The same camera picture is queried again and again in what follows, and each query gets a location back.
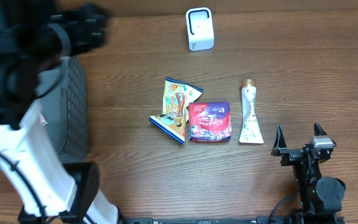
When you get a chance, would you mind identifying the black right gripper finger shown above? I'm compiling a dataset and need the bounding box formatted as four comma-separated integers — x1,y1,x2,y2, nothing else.
313,122,327,136
271,124,287,156

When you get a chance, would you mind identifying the white tube gold cap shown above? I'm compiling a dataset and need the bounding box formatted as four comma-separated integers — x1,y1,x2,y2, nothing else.
239,79,264,144

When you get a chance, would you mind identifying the red purple pad package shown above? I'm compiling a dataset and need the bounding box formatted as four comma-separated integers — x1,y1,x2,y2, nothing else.
188,102,232,142

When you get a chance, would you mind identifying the yellow snack bag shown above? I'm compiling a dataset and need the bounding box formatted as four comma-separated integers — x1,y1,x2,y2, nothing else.
149,77,204,144

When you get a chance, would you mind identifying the orange white tissue pack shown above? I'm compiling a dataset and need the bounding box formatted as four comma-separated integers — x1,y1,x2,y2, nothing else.
40,113,48,126

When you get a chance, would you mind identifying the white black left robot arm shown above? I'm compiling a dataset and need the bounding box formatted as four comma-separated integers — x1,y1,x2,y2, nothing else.
0,1,123,223

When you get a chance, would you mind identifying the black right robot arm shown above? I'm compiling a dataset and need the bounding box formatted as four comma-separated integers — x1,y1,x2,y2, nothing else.
267,123,346,223

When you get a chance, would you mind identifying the white barcode scanner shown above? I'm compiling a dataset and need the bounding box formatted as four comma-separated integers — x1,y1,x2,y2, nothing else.
185,7,214,52

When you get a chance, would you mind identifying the grey plastic shopping basket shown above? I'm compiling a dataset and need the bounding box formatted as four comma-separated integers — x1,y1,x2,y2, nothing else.
0,55,88,174

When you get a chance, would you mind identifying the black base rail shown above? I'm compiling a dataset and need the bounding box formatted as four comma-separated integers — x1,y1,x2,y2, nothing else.
116,216,346,224

